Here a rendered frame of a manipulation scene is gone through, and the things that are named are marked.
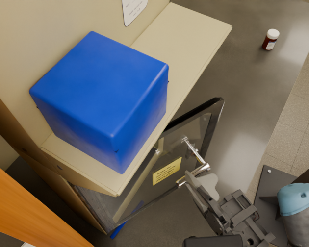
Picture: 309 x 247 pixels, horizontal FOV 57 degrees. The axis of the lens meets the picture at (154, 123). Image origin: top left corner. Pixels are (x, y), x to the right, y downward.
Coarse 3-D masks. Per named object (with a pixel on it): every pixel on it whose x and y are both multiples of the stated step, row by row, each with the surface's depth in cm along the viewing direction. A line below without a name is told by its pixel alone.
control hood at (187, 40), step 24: (168, 24) 45; (192, 24) 45; (216, 24) 45; (144, 48) 42; (168, 48) 42; (192, 48) 42; (216, 48) 43; (192, 72) 40; (168, 96) 38; (168, 120) 36; (48, 144) 34; (144, 144) 34; (72, 168) 33; (96, 168) 32; (120, 192) 31
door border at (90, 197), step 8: (176, 120) 50; (80, 192) 48; (88, 192) 50; (88, 200) 53; (96, 200) 55; (96, 208) 58; (96, 216) 61; (104, 216) 65; (104, 224) 70; (112, 224) 74
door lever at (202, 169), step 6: (198, 150) 67; (192, 156) 67; (198, 156) 66; (204, 162) 66; (198, 168) 65; (204, 168) 65; (192, 174) 64; (198, 174) 64; (180, 180) 63; (180, 186) 63
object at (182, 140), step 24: (192, 120) 52; (216, 120) 59; (168, 144) 54; (192, 144) 62; (144, 168) 57; (192, 168) 77; (96, 192) 52; (144, 192) 69; (168, 192) 82; (120, 216) 73
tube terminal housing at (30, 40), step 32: (0, 0) 21; (32, 0) 24; (64, 0) 27; (96, 0) 31; (160, 0) 45; (0, 32) 23; (32, 32) 25; (64, 32) 29; (128, 32) 40; (0, 64) 24; (32, 64) 27; (0, 96) 26; (0, 128) 38; (32, 128) 32; (32, 160) 45; (64, 192) 56; (96, 224) 74
